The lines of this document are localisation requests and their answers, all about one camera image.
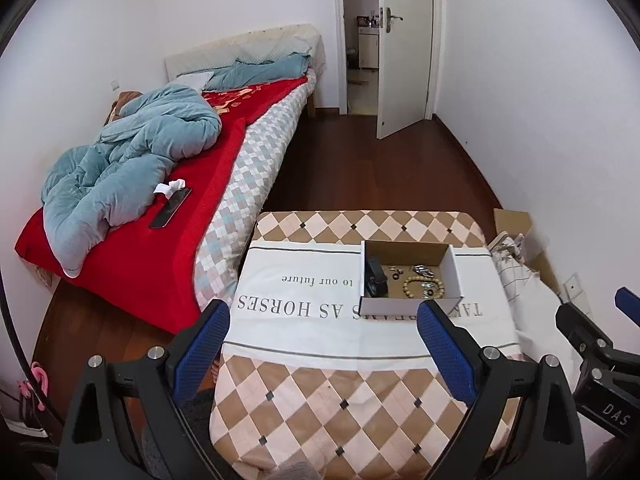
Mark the black watch strap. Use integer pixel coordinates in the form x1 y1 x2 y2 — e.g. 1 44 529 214
363 256 388 298

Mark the white cardboard jewelry box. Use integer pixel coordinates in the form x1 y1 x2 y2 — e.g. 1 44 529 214
358 240 464 318

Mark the grid pattern white fabric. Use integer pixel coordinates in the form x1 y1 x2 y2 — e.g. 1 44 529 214
488 232 579 390

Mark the pink hanger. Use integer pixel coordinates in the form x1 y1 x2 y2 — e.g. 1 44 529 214
18 362 49 429

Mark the brown cardboard box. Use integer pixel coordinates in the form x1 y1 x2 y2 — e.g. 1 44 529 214
494 208 561 294

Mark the brown diamond pattern table cover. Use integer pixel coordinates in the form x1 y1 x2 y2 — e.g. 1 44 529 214
208 209 526 480

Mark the red bed sheet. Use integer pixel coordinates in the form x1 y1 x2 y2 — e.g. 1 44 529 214
13 77 309 336

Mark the bed with checkered mattress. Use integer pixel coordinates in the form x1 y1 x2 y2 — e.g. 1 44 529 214
14 22 327 336

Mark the black remote on bed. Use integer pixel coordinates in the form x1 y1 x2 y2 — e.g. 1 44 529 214
150 188 191 230

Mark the blue-grey quilt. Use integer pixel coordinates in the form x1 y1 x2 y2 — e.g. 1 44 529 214
41 52 310 278

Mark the white crumpled tissue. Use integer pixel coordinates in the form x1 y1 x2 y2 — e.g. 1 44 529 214
153 179 186 200

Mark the white pillow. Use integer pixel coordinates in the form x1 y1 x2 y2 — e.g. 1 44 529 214
174 70 214 93

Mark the white door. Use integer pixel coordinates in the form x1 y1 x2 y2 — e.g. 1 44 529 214
376 0 433 139

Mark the white wall socket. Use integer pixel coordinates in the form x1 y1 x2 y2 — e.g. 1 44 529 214
563 273 592 315

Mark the wooden bead bracelet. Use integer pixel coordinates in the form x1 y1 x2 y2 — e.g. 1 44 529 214
401 274 446 302

